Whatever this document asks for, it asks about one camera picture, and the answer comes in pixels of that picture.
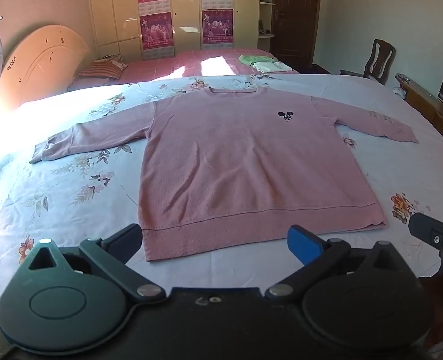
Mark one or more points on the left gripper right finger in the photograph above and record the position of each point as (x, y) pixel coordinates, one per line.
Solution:
(321, 259)

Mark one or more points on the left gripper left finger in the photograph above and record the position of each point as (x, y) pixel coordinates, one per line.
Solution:
(108, 258)

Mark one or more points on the pink knit sweater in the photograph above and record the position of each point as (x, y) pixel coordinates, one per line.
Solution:
(231, 167)

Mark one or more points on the wooden tv cabinet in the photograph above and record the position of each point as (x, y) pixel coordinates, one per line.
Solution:
(422, 101)

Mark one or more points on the dark wooden chair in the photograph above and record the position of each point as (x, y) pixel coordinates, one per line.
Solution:
(379, 63)

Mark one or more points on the striped orange pillow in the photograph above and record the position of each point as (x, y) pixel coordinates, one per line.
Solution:
(104, 68)

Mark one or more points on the pale folded cloth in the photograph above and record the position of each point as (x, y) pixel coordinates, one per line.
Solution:
(266, 67)

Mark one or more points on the peach wooden headboard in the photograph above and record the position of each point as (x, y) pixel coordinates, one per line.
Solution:
(44, 64)

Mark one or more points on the green folded cloth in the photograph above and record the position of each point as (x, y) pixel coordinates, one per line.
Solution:
(249, 60)

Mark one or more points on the pink checkered bedspread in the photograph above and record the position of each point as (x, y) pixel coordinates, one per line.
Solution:
(213, 62)

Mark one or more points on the lower left magenta poster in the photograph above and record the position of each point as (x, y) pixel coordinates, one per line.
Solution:
(157, 36)

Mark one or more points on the lower right magenta poster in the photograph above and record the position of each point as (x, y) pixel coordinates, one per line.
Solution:
(217, 29)

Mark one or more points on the cream wardrobe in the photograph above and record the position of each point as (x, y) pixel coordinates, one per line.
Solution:
(117, 26)

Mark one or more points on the dark wooden door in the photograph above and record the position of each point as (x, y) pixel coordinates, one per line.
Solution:
(295, 25)

